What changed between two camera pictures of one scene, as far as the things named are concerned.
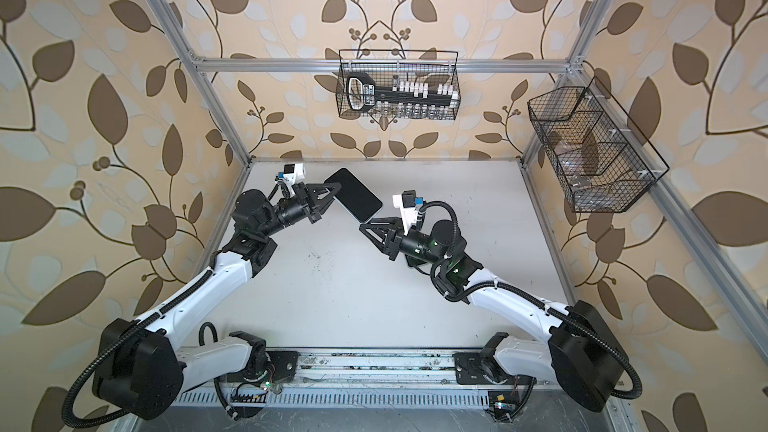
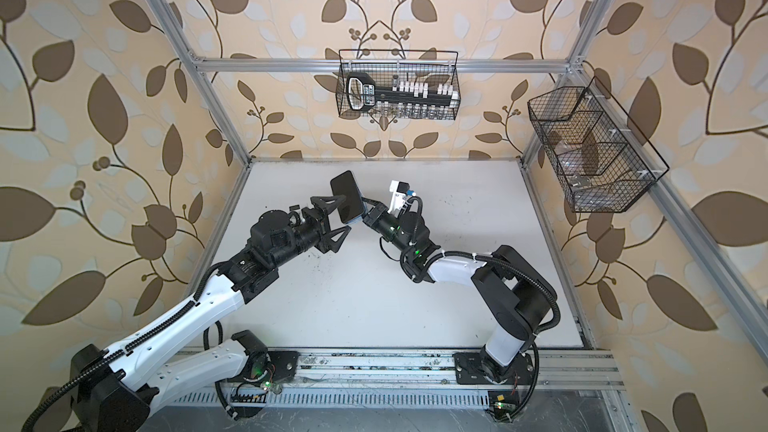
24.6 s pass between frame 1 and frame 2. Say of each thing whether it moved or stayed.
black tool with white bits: stayed
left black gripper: moved
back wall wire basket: stayed
